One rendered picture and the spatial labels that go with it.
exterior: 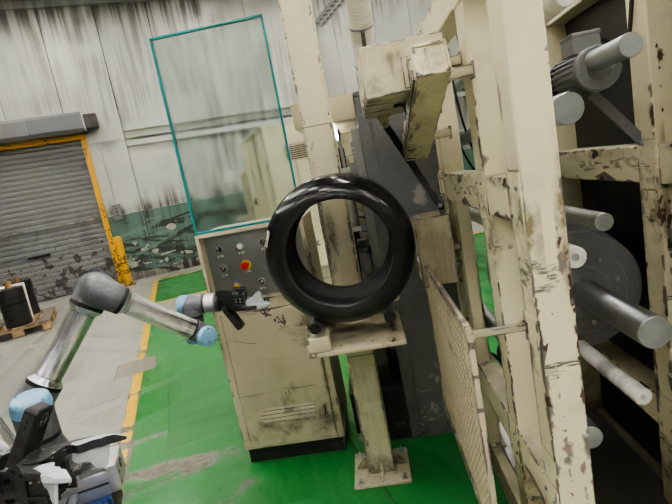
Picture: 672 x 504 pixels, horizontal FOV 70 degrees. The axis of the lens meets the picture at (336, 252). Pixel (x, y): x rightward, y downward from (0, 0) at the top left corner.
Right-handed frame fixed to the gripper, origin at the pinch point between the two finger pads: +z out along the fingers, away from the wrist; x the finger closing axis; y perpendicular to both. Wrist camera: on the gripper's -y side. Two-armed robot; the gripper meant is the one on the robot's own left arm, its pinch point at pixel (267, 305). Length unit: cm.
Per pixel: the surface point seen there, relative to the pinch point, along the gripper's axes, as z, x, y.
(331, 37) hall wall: -11, 993, 350
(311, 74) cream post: 21, 27, 90
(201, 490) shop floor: -50, 36, -106
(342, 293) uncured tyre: 28.9, 15.0, -0.7
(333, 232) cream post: 26.0, 26.9, 23.7
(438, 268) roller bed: 70, 20, 7
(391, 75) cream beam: 49, -35, 76
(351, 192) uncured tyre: 36, -11, 43
